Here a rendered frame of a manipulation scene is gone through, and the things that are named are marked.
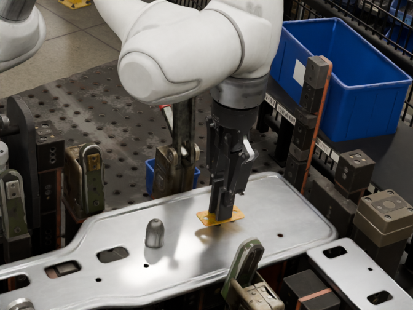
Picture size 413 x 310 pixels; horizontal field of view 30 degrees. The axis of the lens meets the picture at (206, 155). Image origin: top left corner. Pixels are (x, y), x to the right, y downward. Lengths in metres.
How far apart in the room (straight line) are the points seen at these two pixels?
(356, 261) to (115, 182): 0.79
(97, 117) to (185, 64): 1.22
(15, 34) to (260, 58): 0.88
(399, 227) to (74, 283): 0.57
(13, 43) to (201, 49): 0.95
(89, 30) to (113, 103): 2.06
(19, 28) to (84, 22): 2.51
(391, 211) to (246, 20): 0.48
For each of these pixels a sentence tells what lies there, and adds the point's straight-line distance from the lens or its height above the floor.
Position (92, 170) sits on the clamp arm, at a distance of 1.36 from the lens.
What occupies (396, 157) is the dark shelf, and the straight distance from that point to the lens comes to 1.61.
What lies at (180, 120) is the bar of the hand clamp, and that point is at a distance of 1.39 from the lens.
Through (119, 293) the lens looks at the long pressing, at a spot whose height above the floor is 1.00.
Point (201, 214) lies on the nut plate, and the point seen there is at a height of 1.02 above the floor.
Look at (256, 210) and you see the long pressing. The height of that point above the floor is 1.00.
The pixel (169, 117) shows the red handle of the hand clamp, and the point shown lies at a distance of 1.45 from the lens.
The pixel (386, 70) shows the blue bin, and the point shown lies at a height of 1.14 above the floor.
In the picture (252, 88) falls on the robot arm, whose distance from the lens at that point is 1.18.
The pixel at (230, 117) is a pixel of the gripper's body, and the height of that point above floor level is 1.24.
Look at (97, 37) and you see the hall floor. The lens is 4.24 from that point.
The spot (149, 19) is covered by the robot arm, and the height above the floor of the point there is 1.43.
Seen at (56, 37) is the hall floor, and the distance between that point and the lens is 4.21.
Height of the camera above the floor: 1.86
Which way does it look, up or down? 34 degrees down
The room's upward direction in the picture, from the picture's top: 8 degrees clockwise
